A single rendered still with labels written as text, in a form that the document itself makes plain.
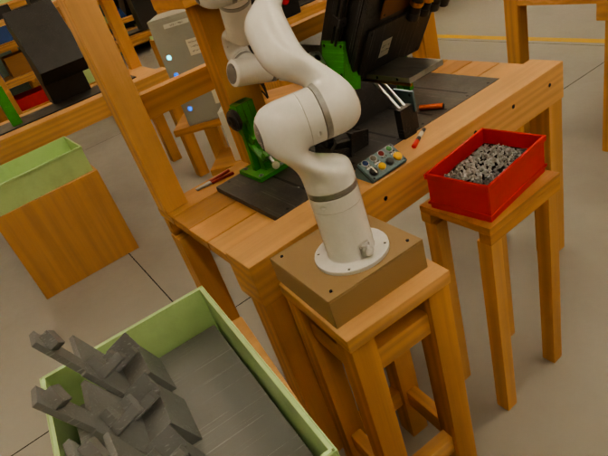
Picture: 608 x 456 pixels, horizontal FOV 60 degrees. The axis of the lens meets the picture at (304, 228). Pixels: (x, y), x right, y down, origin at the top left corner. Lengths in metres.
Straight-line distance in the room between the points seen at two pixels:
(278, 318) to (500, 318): 0.69
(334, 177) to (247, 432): 0.55
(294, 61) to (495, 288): 0.92
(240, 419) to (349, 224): 0.48
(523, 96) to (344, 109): 1.15
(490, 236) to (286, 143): 0.71
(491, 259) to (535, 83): 0.84
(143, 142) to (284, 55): 0.83
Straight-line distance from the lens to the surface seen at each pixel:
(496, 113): 2.05
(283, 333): 1.62
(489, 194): 1.52
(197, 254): 2.08
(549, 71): 2.29
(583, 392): 2.18
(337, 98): 1.12
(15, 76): 8.50
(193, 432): 1.16
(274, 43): 1.20
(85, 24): 1.81
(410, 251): 1.29
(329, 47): 1.85
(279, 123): 1.09
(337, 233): 1.22
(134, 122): 1.87
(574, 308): 2.47
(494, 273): 1.65
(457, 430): 1.73
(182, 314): 1.36
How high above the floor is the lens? 1.69
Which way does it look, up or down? 31 degrees down
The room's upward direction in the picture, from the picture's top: 18 degrees counter-clockwise
